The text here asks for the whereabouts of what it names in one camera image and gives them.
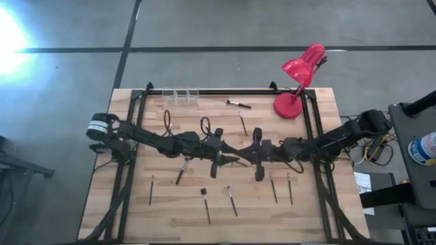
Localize black makeup brush silver ferrule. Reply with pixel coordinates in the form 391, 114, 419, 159
226, 185, 238, 218

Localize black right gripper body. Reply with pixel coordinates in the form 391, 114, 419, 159
252, 127, 277, 182

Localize black crate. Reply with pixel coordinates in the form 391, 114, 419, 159
400, 203, 436, 245

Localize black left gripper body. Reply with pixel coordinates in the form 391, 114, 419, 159
203, 128, 228, 179

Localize grey cart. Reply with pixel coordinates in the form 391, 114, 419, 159
388, 101, 436, 210

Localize thick black makeup brush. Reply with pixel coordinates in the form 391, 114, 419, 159
174, 157, 190, 186

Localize white paper sheet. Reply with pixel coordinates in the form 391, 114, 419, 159
353, 171, 375, 216

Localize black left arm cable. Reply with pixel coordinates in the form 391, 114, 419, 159
162, 109, 212, 137

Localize fluffy makeup brush silver ferrule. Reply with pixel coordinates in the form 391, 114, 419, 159
225, 99, 252, 110

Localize black pole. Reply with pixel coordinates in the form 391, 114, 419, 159
403, 90, 436, 117

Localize floor cables and power adapter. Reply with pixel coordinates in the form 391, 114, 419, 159
340, 114, 398, 167

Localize red desk lamp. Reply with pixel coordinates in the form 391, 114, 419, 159
272, 42, 328, 120

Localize black metal stand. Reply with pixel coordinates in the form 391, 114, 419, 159
0, 135, 55, 245

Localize black brow comb brush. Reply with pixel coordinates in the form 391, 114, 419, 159
200, 187, 211, 225

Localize blue white wipes canister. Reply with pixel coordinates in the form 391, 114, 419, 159
407, 131, 436, 167

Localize clear acrylic brush organizer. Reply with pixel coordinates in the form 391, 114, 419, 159
161, 87, 200, 105

